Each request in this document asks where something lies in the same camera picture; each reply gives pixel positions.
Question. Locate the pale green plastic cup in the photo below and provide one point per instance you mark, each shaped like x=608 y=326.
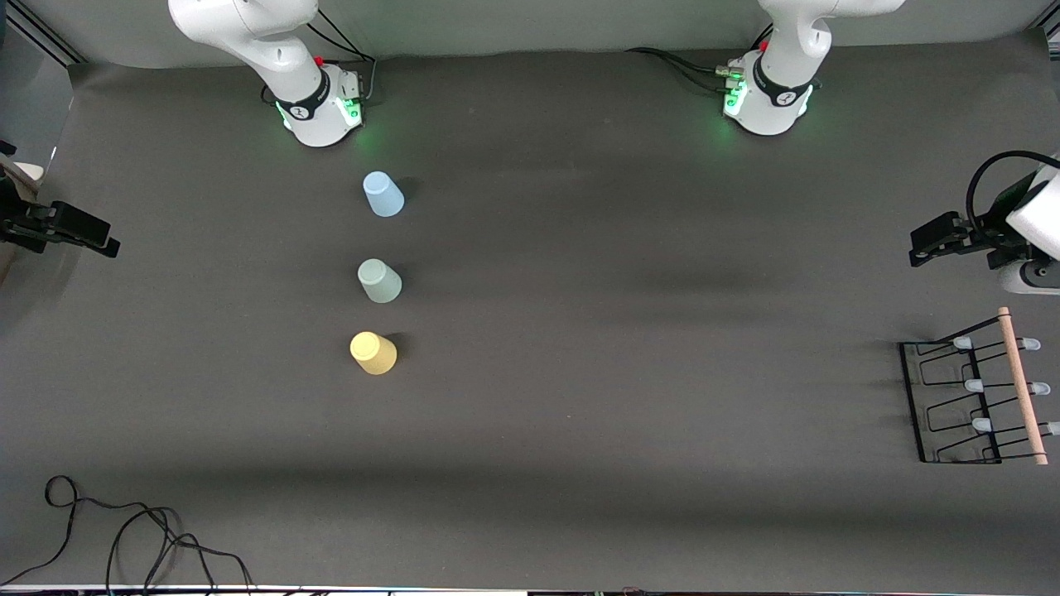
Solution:
x=379 y=283

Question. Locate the dark grey table mat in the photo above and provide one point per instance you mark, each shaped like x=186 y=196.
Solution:
x=662 y=497

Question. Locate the pale blue plastic cup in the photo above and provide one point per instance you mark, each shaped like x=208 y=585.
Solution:
x=383 y=197

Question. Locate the yellow plastic cup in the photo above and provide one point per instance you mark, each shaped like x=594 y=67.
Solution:
x=374 y=354

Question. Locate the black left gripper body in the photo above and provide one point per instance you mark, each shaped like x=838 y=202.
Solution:
x=990 y=234

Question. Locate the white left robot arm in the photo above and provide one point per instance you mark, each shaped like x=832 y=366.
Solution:
x=778 y=83

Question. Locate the black frame rail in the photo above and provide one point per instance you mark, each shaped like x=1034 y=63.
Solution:
x=41 y=33
x=1052 y=30

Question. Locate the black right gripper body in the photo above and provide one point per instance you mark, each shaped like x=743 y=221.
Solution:
x=16 y=223

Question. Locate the beige box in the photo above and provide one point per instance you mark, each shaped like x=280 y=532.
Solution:
x=29 y=172

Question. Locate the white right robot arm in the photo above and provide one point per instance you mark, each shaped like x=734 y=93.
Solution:
x=306 y=91

